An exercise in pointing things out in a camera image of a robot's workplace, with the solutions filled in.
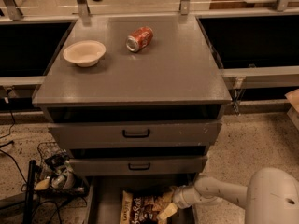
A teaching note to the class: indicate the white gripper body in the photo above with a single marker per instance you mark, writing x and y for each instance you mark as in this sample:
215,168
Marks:
181,196

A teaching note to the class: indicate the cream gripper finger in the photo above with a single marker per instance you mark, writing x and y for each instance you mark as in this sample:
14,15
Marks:
167,212

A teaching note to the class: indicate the brown chip bag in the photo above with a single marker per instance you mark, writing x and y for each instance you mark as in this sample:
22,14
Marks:
144,207

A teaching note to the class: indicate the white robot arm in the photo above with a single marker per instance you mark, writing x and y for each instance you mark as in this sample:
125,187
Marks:
271,197

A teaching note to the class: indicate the grey middle drawer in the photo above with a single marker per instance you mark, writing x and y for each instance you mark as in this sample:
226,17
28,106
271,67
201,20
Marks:
139,165

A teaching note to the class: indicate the grey top drawer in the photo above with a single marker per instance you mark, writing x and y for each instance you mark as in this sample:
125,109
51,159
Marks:
135,134

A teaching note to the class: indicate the grey open bottom drawer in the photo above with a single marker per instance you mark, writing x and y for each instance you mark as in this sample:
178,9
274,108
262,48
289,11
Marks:
105,195

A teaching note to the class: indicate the grey drawer cabinet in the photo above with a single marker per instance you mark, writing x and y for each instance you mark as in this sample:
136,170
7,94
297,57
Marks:
173,78

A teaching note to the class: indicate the cardboard box right edge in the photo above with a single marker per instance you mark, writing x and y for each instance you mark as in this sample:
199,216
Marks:
293,113

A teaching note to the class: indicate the red soda can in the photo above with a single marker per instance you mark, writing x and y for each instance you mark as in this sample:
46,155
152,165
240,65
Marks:
139,39

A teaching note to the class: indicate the white paper bowl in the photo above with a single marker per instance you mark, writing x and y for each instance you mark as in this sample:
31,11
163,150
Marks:
85,53

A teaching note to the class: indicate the wire basket with items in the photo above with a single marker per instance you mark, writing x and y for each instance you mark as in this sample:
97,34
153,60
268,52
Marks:
56,176

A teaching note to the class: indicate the black stand post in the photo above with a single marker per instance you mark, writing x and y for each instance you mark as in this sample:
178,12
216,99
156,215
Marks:
29,193

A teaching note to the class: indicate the metal post centre left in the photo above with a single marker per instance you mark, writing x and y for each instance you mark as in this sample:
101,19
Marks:
83,9

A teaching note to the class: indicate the metal post far left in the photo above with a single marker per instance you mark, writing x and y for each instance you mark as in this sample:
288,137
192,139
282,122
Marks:
13,11

